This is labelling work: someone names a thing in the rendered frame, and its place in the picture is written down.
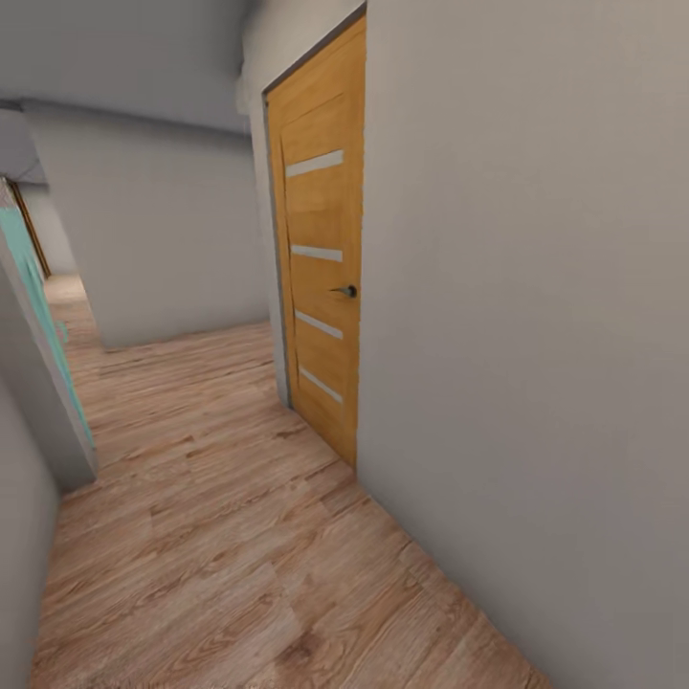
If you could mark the standing mirror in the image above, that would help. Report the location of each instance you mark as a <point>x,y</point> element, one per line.
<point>13,225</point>

